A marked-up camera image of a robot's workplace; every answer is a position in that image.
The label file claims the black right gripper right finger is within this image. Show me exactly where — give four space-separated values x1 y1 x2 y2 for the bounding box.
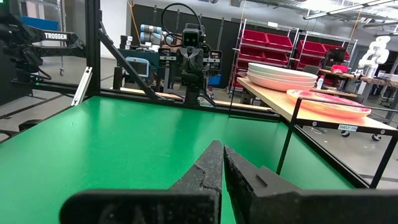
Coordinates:
223 145 398 224

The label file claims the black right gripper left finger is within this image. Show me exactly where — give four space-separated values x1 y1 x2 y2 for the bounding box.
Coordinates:
58 139 224 224

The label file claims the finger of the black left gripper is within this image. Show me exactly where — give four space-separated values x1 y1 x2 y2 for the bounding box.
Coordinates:
182 51 193 85
193 51 204 85

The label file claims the grey-green plate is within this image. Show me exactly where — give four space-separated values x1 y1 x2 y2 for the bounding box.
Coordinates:
248 68 318 83

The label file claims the cream white plate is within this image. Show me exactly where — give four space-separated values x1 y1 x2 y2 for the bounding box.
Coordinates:
247 72 317 86

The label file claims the tan plate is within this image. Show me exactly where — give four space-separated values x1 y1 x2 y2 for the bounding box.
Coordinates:
246 73 317 93

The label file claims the large transparent pink plate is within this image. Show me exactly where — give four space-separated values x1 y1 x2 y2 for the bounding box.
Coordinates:
285 89 373 116

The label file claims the black-framed wooden shelf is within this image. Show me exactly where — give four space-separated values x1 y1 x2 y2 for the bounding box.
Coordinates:
228 76 398 190

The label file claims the small blue box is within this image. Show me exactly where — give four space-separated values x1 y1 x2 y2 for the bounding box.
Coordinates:
207 73 223 86

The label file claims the red storage bin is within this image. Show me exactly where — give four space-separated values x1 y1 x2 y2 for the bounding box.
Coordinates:
266 32 294 51
262 50 290 65
239 46 265 60
297 40 327 57
323 43 351 60
242 29 269 47

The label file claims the light blue teach pendant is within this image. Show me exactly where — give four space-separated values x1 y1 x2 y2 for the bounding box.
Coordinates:
125 56 151 78

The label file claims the silver aluminium profile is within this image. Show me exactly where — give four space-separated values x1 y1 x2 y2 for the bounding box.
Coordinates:
70 66 93 107

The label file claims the small black monitor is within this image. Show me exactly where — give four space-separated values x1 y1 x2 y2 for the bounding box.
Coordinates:
323 47 346 68

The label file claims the ceiling light bar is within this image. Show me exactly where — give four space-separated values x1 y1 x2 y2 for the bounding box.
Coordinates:
303 0 398 21

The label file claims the blue storage bin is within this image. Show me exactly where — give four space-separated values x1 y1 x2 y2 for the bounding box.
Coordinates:
19 15 60 32

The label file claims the wooden work table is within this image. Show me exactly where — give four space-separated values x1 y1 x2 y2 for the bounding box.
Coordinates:
317 68 398 94

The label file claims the metal wire rack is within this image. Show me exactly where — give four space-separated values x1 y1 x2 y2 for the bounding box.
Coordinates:
295 30 359 72
228 18 300 94

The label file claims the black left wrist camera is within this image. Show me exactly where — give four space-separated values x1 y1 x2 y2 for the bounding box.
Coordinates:
181 27 201 49

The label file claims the black looped cable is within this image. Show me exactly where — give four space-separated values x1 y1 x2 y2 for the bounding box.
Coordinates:
160 2 203 42

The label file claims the yellow hanging cable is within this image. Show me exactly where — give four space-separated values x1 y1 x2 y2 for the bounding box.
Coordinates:
126 0 143 46

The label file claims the black rig frame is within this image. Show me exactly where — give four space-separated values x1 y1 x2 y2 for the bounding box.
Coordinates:
0 0 371 189

